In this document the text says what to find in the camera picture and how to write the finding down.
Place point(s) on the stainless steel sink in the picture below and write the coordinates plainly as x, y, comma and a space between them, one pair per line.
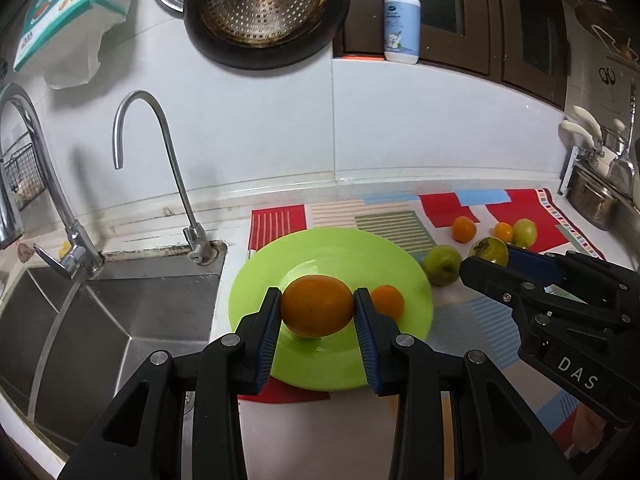
67, 347

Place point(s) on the small green fruit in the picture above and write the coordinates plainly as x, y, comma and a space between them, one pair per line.
491, 249

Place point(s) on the white knife handle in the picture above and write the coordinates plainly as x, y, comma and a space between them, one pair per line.
572, 127
587, 117

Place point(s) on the brass perforated strainer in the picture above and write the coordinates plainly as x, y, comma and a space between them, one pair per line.
261, 23

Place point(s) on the white knife handle upper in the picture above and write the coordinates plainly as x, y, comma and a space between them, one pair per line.
587, 117

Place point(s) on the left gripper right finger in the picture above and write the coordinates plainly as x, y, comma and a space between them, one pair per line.
496, 434

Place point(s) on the colourful patchwork table mat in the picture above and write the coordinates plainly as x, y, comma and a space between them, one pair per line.
405, 250

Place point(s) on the steel pot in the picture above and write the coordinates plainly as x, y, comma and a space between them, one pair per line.
592, 199

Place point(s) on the white blue soap bottle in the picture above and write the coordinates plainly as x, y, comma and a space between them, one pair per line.
402, 31

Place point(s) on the person right hand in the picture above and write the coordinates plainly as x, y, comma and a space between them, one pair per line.
588, 429

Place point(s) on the small orange back right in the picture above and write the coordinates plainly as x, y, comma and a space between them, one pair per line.
504, 231

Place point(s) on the wire sponge basket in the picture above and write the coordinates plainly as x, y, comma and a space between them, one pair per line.
23, 172

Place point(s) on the dark wooden window frame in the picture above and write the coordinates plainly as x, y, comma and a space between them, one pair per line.
521, 44

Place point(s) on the large chrome faucet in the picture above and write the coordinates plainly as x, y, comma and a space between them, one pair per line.
82, 254

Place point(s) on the large yellow-green fruit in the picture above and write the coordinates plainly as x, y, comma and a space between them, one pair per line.
524, 233

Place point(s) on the orange small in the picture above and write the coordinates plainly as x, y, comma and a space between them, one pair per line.
387, 300

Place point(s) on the large orange front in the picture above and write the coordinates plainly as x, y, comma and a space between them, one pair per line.
315, 306

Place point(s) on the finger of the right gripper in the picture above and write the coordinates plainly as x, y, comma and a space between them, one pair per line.
505, 284
592, 280

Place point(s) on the green apple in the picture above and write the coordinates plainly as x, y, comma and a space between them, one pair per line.
442, 265

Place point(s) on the paper towel box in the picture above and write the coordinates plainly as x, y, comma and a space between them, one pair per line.
60, 40

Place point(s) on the steel ladle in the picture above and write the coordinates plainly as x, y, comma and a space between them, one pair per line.
622, 173

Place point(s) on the green plate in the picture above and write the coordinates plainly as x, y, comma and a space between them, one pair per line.
317, 272

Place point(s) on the black frying pan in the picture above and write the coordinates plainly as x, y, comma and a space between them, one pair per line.
290, 52

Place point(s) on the white knife handle lower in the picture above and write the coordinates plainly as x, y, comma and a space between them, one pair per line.
572, 127

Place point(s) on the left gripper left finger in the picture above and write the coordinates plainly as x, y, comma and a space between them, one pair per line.
139, 435

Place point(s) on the orange back left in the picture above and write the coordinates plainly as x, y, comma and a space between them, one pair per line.
463, 230

